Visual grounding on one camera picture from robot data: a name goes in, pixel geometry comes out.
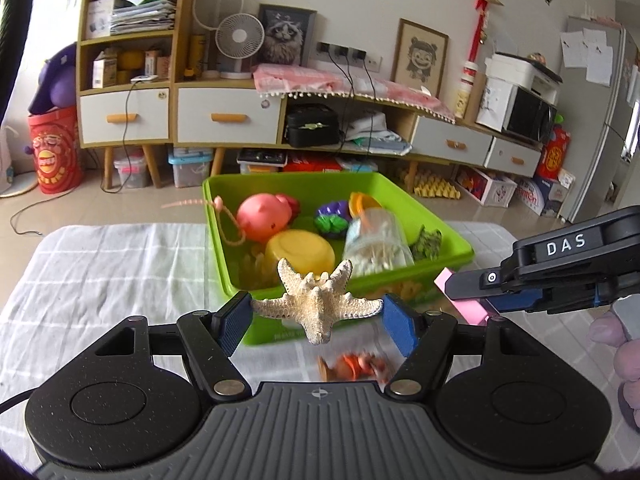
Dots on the small white fan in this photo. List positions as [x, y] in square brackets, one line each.
[240, 37]

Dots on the framed cartoon girl picture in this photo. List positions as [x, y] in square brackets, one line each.
[420, 57]

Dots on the grey refrigerator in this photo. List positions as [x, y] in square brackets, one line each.
[600, 125]

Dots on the yellow plastic bowl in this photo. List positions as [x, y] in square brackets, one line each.
[300, 252]

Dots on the framed cat picture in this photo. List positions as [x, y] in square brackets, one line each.
[286, 35]

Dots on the red printed bucket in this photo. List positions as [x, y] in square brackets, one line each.
[52, 155]

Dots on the white checked tablecloth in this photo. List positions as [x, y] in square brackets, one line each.
[100, 285]

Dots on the pink fringed cloth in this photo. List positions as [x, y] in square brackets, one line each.
[320, 82]

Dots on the white starfish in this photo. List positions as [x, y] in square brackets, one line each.
[312, 305]

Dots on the black microwave oven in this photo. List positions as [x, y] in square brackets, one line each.
[530, 114]

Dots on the clear jar of cotton swabs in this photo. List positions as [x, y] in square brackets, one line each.
[377, 250]

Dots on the person's right hand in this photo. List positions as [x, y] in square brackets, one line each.
[605, 332]

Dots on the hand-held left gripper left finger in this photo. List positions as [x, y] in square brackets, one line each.
[235, 322]

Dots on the white box with drawing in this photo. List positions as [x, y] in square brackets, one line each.
[495, 102]

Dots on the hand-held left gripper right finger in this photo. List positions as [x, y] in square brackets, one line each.
[400, 325]

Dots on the black bag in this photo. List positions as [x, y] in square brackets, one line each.
[311, 127]

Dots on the red snack packet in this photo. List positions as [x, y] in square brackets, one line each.
[315, 162]

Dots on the white printed toy box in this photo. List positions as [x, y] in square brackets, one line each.
[487, 187]

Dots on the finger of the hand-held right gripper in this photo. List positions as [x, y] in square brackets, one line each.
[475, 282]
[520, 301]

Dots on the wooden cabinet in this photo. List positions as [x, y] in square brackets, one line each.
[350, 105]

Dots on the blue lidded storage bin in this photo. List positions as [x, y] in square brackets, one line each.
[190, 169]

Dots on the pink pig toy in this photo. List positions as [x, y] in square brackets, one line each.
[262, 216]

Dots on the white and blue carton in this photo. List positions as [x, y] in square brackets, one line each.
[542, 196]

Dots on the red gift box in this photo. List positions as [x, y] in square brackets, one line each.
[552, 155]

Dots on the red hanging ornament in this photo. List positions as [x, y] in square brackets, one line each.
[484, 5]

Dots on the beige canister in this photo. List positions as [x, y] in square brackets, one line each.
[465, 90]

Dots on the purple toy grapes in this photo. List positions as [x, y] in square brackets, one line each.
[332, 219]

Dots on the large white fan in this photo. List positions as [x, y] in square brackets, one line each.
[210, 0]

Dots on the orange toy crab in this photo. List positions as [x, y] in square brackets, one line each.
[352, 367]

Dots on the purple plush toy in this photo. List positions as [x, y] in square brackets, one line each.
[55, 80]

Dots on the green plastic box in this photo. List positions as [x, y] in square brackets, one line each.
[220, 240]

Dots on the clear storage bin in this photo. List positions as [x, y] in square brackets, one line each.
[131, 172]

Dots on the wall socket strip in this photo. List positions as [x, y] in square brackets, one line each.
[350, 55]

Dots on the white printer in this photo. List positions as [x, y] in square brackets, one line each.
[525, 72]

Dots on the stack of papers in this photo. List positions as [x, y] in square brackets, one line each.
[145, 16]

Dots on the yellow foam egg tray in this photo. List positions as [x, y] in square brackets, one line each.
[435, 186]

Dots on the pile of folded clothes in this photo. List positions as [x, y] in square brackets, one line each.
[375, 132]

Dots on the pink block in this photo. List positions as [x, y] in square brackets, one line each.
[462, 300]

